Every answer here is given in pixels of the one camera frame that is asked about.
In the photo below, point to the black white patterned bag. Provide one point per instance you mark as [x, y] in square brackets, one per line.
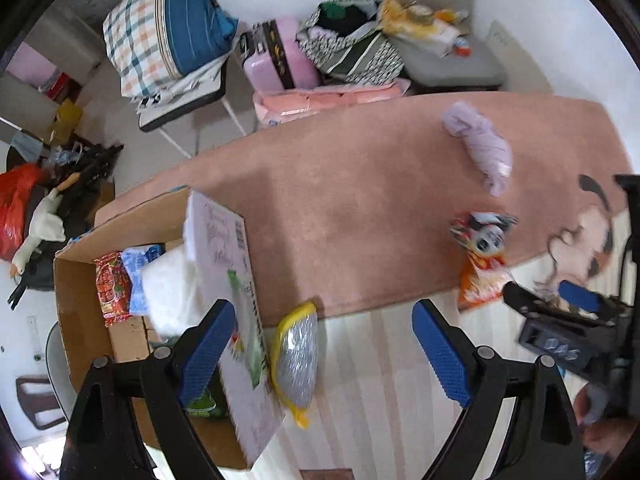
[344, 41]

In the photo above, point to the open cardboard box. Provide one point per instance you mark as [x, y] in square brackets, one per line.
[206, 259]

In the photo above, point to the green snack packet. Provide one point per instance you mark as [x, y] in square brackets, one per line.
[210, 404]

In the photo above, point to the blue folded quilt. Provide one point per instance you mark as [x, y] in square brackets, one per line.
[198, 32]

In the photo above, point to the white goose plush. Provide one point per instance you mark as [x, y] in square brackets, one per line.
[45, 226]

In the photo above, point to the grey cushioned chair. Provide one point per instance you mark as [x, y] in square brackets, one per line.
[479, 71]

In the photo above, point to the red plastic bag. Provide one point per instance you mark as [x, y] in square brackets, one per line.
[15, 188]

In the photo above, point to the plaid folded quilt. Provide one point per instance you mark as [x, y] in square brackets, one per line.
[135, 33]

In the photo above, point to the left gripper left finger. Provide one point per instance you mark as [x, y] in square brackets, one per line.
[103, 440]

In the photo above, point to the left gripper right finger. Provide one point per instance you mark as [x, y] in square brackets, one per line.
[542, 440]

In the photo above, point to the lilac cloth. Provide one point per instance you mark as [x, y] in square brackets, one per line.
[489, 151]

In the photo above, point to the white bench stool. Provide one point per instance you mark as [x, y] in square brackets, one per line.
[209, 88]

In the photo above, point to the yellow silver snack bag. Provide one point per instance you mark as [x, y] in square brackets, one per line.
[294, 361]

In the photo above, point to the white soft tissue pack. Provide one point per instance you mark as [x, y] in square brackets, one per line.
[171, 288]

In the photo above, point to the pink folded bag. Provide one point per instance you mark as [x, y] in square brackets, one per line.
[275, 108]

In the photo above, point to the pink suitcase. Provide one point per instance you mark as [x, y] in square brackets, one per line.
[271, 58]

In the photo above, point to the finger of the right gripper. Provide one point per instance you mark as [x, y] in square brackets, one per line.
[580, 297]

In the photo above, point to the red snack packet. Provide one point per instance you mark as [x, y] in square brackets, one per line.
[113, 287]

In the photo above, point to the grey round chair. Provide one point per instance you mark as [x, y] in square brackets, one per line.
[59, 372]

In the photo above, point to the person hand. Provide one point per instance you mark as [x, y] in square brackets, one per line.
[605, 436]

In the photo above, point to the light blue tissue pack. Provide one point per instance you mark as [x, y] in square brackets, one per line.
[134, 260]

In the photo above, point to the yellow tissue package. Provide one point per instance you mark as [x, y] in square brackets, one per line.
[440, 32]

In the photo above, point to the orange cartoon snack packet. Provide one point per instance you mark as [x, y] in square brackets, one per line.
[482, 235]

